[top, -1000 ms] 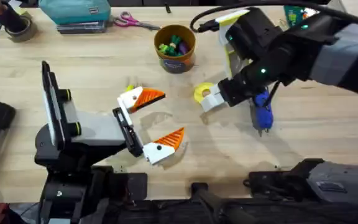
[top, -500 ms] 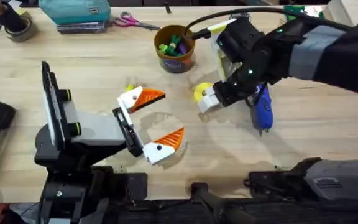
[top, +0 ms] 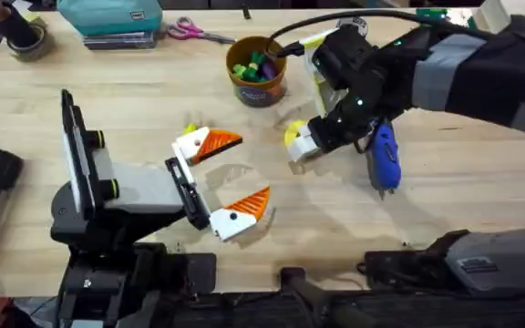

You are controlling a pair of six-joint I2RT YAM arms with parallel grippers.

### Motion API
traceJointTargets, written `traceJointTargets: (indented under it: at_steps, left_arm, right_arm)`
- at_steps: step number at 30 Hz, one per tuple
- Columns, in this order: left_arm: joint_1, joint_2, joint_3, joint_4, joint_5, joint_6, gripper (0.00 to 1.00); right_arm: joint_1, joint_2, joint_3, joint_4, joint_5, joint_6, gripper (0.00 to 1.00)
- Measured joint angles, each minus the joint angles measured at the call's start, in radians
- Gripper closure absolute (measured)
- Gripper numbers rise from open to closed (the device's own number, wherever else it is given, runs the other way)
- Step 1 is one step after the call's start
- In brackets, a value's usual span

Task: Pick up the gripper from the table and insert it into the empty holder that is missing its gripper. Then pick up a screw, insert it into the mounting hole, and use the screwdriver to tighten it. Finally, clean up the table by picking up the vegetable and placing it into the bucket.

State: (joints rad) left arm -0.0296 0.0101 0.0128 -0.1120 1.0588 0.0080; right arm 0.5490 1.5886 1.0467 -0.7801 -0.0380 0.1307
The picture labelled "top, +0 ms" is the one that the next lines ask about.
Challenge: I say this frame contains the yellow toy vegetable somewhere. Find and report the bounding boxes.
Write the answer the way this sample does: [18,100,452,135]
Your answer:
[283,119,308,148]

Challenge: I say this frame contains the black cylinder holder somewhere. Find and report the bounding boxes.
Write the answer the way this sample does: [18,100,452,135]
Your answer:
[0,0,38,47]

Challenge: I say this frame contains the orange tub with toys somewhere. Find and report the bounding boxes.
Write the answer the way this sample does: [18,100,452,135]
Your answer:
[225,36,288,108]

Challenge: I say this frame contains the left wrist upright black plate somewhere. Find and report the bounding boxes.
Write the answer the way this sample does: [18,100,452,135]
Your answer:
[60,88,98,220]

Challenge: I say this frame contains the green board with blocks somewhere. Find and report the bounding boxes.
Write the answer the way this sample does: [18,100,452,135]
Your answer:
[416,7,448,22]

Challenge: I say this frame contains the pink scissors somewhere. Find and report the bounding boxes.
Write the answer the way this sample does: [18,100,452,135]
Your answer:
[166,16,237,46]

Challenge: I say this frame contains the dark flat box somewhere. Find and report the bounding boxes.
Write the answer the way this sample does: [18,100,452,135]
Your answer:
[82,30,157,50]

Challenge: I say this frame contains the white box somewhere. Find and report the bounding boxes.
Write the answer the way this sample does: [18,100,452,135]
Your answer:
[471,0,525,34]

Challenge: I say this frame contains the teal zip case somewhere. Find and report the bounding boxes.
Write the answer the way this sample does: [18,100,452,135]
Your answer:
[57,0,164,36]

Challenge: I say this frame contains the brown tape roll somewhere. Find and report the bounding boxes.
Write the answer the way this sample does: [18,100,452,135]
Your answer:
[5,22,55,63]

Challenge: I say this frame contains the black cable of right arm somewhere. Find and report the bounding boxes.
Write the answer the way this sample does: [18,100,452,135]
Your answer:
[266,9,496,58]

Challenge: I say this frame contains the black rail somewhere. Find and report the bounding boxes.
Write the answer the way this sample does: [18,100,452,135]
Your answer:
[152,267,525,328]

